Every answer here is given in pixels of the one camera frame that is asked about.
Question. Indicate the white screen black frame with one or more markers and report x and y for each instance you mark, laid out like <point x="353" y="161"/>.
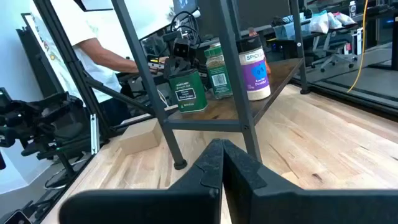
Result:
<point x="46" y="49"/>

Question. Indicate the black metal wood shelf unit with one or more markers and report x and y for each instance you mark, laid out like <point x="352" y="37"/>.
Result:
<point x="236" y="77"/>

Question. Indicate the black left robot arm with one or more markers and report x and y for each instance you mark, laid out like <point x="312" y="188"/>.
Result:
<point x="136" y="82"/>

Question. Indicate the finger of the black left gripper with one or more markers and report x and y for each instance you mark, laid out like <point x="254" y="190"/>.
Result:
<point x="171" y="67"/>
<point x="186" y="65"/>

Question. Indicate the black table rig frame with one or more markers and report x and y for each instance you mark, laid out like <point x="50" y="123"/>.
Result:
<point x="73" y="68"/>

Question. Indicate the grey office chair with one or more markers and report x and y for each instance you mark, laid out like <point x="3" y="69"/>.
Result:
<point x="334" y="51"/>

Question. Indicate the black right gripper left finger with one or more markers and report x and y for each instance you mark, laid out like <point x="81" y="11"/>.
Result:
<point x="149" y="207"/>

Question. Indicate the white bottle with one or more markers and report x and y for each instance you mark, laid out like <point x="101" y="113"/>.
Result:
<point x="352" y="9"/>

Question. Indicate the dark background desk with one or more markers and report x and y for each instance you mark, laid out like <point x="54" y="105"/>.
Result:
<point x="289" y="31"/>

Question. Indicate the green label glass spice jar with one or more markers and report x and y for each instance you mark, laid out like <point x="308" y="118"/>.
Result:
<point x="219" y="77"/>

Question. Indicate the dark computer monitor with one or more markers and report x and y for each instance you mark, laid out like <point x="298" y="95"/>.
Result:
<point x="185" y="5"/>

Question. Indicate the black robot equipment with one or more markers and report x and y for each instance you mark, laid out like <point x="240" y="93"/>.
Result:
<point x="46" y="121"/>

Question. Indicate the green black pepper tin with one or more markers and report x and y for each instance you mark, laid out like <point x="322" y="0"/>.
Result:
<point x="188" y="93"/>

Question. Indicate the white plastic bag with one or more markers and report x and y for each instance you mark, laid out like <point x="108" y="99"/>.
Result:
<point x="318" y="23"/>
<point x="342" y="18"/>

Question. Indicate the silver aluminium plate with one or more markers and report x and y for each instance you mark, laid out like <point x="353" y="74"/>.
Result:
<point x="94" y="133"/>

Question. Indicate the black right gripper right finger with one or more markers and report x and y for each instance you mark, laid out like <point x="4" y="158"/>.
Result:
<point x="304" y="207"/>

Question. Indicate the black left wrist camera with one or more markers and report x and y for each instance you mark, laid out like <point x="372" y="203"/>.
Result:
<point x="182" y="49"/>

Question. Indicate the purple label spice bottle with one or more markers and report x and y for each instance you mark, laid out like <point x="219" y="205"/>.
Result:
<point x="258" y="77"/>

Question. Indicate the person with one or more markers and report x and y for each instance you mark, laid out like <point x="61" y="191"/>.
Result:
<point x="105" y="57"/>

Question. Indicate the tan cardboard box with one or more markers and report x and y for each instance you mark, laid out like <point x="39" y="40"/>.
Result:
<point x="140" y="138"/>

